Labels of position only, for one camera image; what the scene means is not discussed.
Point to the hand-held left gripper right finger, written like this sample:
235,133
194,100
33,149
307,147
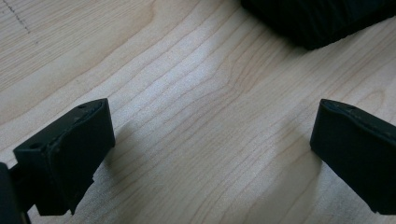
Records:
355,152

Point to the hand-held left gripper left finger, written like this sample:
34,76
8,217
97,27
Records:
67,155

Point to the dark ribbed cloth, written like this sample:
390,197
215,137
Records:
317,18

